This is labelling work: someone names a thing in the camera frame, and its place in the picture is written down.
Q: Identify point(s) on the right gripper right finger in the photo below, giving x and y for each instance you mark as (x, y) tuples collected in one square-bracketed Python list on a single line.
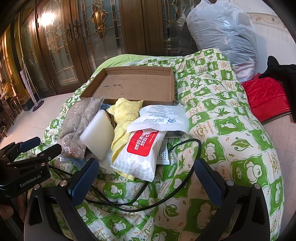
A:
[(242, 211)]

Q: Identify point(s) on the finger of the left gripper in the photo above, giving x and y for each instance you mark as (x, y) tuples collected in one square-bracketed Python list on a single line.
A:
[(20, 147), (43, 157)]

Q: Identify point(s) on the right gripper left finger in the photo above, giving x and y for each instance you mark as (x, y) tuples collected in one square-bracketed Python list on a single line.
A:
[(41, 222)]

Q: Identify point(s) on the clear bag grey fabric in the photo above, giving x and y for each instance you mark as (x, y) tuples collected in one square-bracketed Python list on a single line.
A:
[(75, 122)]

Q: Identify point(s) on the white foam block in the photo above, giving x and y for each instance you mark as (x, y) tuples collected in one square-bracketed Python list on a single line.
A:
[(98, 135)]

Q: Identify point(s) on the yellow towel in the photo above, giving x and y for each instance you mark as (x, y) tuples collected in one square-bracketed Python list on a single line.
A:
[(124, 113)]

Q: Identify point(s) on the white pouch red label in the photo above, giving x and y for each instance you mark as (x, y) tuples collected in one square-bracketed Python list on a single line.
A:
[(139, 156)]

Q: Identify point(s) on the white medical gauze packet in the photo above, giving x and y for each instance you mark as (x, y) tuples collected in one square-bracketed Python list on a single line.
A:
[(160, 118)]

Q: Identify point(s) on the person left hand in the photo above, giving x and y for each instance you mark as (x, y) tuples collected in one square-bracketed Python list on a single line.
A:
[(7, 211)]

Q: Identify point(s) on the green white patterned quilt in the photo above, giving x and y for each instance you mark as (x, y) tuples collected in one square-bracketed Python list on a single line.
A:
[(230, 139)]

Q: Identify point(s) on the wooden glass door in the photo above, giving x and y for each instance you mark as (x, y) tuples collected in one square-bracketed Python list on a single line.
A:
[(63, 42)]

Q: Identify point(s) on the green bed sheet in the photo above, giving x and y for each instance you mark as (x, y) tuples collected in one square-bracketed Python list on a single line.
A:
[(122, 59)]

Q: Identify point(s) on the red quilted cushion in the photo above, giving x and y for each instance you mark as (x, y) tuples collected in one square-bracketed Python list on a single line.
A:
[(267, 98)]

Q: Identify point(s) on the shallow cardboard tray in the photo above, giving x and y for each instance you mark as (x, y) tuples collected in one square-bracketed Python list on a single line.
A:
[(152, 85)]

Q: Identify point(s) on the black cloth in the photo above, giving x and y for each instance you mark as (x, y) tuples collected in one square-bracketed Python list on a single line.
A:
[(286, 75)]

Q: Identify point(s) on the large grey plastic bag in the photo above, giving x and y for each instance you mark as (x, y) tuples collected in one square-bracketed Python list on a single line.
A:
[(224, 26)]

